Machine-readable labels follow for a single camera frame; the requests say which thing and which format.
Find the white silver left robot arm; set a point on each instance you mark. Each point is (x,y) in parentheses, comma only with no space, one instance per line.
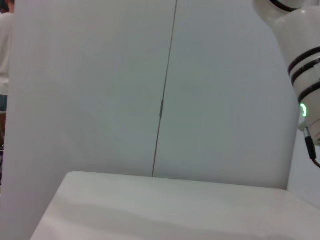
(300,37)

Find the person in white shirt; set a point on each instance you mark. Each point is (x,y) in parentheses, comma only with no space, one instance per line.
(5,50)

